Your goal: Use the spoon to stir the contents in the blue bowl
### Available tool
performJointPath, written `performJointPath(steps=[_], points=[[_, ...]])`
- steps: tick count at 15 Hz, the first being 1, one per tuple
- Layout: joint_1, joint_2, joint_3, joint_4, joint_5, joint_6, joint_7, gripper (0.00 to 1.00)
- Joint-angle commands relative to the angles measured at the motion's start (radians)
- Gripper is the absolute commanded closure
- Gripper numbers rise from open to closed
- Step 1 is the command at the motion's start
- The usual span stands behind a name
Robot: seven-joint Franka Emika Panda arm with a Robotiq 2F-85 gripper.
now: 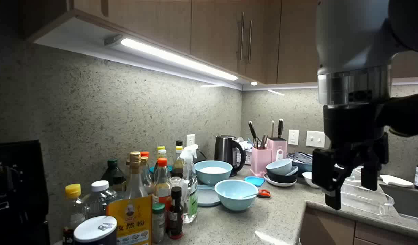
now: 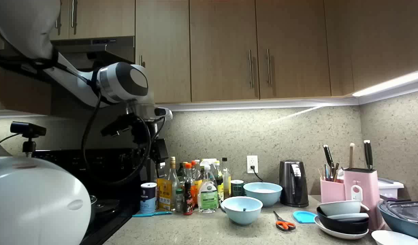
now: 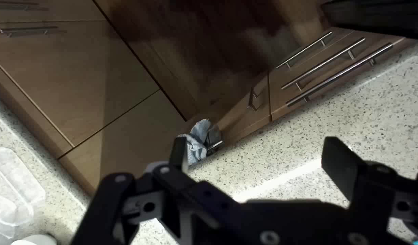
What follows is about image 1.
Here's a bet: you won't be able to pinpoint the black bowl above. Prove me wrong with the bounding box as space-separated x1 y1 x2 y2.
267 166 301 183

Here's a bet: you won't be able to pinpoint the clear spray bottle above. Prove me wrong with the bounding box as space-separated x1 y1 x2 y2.
180 143 201 224

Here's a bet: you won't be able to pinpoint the green-capped jar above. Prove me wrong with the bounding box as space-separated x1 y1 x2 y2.
151 203 167 245

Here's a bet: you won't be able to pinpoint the clear plastic container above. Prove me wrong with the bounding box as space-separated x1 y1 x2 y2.
342 178 396 218

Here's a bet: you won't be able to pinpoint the tall bottle with tan cap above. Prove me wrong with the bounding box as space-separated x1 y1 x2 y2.
125 151 148 201

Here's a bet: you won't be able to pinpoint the light blue bowl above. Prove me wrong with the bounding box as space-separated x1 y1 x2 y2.
214 178 259 212

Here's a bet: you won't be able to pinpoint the pink utensil holder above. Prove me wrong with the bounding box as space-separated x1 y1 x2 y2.
249 145 274 177

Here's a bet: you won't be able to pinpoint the white wall switch plate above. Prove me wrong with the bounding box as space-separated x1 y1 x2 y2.
305 129 327 149

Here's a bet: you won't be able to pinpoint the white-capped clear bottle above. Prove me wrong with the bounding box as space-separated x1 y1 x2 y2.
87 179 120 216

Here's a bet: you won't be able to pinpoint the blue bowl with white filling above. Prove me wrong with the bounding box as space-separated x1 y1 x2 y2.
193 159 234 188

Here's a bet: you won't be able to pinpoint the metal cabinet handle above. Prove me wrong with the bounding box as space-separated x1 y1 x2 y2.
235 11 245 65
245 11 255 65

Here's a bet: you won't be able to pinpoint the blue plastic lid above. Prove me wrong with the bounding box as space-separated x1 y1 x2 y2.
242 175 267 189

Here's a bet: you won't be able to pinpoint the upper wooden cabinets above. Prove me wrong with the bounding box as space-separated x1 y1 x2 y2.
22 0 418 85

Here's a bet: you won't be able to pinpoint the black kitchen appliance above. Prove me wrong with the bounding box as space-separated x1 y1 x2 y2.
0 140 52 245

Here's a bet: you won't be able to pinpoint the light blue plate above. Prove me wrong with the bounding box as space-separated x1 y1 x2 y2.
196 183 222 208

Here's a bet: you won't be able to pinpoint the small dark sauce bottle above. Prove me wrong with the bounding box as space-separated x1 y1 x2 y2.
166 185 185 241

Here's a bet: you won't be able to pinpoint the grey-blue bowl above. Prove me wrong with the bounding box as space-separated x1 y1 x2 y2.
265 158 295 175

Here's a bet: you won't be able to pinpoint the white-lidded salt canister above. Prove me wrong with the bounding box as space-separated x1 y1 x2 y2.
72 215 120 245

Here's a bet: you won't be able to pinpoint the under-cabinet light strip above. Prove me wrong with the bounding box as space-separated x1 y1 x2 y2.
241 80 320 92
105 34 240 83

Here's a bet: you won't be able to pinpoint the pink knife block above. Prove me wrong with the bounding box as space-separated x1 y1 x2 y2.
267 137 290 163

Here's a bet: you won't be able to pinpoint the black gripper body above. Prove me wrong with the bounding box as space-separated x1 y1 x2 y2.
323 99 391 170

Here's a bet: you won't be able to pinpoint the orange-capped bottle red label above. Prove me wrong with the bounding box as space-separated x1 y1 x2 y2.
151 156 174 209

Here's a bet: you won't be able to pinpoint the yellow-capped clear bottle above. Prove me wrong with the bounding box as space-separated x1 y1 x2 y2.
64 182 90 228

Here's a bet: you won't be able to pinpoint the black electric kettle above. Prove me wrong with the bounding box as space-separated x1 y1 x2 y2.
214 134 248 177

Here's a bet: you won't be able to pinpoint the white dish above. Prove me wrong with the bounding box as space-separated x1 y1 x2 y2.
378 174 414 188

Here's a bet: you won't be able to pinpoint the lower wooden cabinet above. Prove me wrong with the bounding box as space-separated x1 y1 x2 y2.
297 203 418 245

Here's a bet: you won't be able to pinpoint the dark green bottle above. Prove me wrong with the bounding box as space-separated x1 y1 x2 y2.
101 158 127 192

